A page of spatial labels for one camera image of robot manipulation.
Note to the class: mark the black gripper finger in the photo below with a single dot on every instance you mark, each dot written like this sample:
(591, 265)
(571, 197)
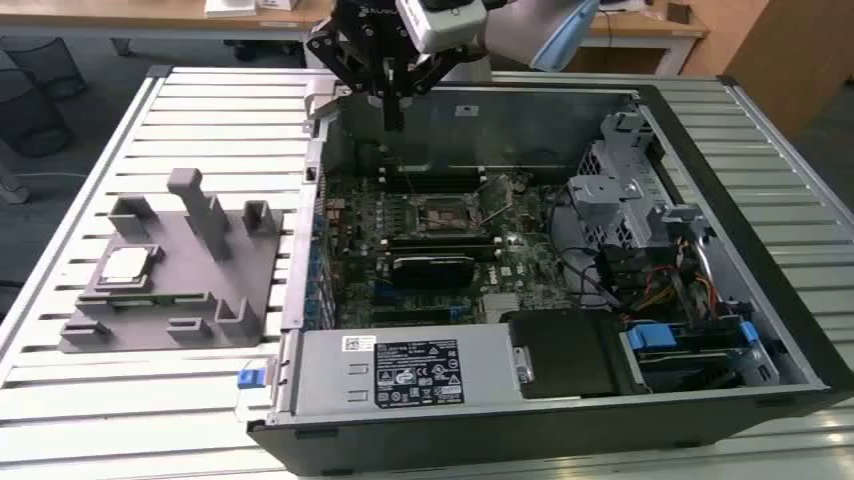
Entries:
(434, 70)
(334, 55)

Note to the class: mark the silver square CPU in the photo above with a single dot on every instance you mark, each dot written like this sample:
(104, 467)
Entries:
(123, 265)

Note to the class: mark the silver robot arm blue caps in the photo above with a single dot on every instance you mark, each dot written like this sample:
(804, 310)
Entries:
(514, 35)

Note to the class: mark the CPU socket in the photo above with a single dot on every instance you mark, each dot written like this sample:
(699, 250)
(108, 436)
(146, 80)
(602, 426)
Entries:
(443, 217)

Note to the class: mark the white case sticker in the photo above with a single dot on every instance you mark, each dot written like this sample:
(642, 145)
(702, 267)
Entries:
(469, 110)

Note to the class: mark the white box black print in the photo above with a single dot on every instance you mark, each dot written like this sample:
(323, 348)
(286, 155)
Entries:
(277, 4)

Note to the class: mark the black office chair base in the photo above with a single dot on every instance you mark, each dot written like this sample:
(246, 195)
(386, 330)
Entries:
(243, 50)

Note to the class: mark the black RAM slot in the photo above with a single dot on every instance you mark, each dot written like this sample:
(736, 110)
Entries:
(434, 183)
(441, 241)
(434, 172)
(443, 251)

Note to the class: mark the wooden desk white legs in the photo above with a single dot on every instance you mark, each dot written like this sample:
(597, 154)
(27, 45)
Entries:
(134, 20)

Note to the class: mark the silver metal drive cage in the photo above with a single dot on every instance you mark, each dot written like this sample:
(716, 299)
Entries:
(601, 195)

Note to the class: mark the small brown box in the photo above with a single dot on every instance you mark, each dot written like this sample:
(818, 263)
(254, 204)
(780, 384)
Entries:
(679, 12)

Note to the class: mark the green motherboard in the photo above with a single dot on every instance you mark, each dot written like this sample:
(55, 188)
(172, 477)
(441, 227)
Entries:
(527, 250)

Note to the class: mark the black graphics card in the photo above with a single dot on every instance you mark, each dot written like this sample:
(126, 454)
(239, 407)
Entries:
(434, 274)

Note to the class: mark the black mesh waste bin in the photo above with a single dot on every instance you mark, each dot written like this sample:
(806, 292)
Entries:
(56, 60)
(34, 115)

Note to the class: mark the blue expansion slot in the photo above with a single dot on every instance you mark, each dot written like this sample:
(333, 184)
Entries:
(386, 292)

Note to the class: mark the grey plastic parts rack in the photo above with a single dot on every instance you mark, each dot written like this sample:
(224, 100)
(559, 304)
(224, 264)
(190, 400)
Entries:
(174, 250)

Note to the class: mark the small silver heatsink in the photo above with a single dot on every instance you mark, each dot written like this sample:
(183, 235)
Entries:
(501, 306)

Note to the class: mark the long black expansion slot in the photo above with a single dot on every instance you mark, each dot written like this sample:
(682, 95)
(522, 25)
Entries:
(414, 316)

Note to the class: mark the wooden cabinet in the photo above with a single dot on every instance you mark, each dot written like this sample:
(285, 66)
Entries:
(788, 60)

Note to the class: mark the grey metal stand foot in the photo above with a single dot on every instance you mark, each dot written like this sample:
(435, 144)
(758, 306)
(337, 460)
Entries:
(14, 192)

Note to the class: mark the green RAM stick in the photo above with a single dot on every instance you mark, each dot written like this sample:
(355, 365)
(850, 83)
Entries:
(163, 300)

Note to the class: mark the black plastic shroud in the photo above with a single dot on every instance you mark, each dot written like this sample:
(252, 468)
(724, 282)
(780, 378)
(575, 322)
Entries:
(567, 350)

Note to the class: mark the silver power supply unit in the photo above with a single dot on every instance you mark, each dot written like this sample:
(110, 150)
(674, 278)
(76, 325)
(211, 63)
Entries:
(321, 370)

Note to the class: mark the blue disk carrier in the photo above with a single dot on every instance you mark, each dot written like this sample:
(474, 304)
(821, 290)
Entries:
(650, 340)

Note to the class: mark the blue case latch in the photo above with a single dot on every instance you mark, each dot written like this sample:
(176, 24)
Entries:
(250, 379)

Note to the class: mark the blue plastic clip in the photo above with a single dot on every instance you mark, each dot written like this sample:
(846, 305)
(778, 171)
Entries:
(749, 332)

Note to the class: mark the black open PC case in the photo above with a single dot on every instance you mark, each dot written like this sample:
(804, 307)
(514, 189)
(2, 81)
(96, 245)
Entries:
(467, 440)

